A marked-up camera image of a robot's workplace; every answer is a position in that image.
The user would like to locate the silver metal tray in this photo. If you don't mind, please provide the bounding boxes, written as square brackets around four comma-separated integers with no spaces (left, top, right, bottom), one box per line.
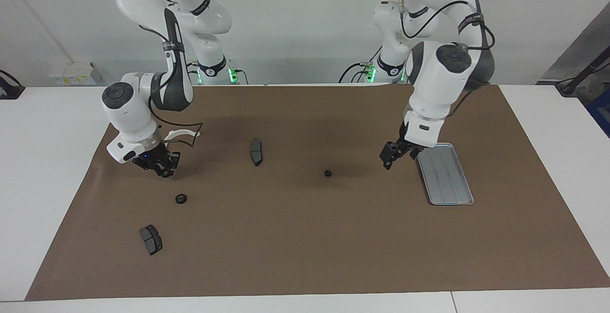
[414,142,475,206]

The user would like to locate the short grey brake pad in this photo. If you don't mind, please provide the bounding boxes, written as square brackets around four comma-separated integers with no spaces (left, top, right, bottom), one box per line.
[139,224,163,256]

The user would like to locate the long grey brake pad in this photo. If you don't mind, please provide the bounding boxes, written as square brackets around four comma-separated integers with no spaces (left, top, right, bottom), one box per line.
[250,138,264,167]

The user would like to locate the brown table mat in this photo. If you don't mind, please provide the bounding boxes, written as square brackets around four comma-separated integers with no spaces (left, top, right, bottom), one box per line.
[25,83,610,302]

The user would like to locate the white socket box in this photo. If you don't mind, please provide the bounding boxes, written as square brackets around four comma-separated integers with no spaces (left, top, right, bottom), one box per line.
[49,63,103,86]

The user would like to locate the black clamp base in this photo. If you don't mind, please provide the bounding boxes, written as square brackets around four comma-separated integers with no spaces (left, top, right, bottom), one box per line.
[0,69,25,100]

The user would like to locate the blue box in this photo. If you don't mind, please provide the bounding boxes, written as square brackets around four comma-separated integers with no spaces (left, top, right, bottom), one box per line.
[586,89,610,138]

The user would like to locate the white curved plastic bracket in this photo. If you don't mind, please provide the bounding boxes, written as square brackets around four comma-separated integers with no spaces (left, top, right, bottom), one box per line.
[164,130,201,144]

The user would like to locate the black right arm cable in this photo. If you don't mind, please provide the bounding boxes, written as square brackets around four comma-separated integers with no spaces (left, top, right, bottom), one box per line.
[141,25,203,149]

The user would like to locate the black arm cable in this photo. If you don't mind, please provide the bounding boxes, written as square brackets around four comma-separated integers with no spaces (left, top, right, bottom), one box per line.
[141,25,203,149]
[399,0,496,109]

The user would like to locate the black base cables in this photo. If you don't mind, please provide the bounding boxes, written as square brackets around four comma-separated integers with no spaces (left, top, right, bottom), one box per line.
[338,61,382,84]

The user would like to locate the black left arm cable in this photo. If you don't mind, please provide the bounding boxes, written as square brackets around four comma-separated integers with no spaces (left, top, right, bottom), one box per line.
[399,0,496,109]

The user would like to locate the black camera stand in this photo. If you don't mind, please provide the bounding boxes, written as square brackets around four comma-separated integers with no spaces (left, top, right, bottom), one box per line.
[555,46,610,97]

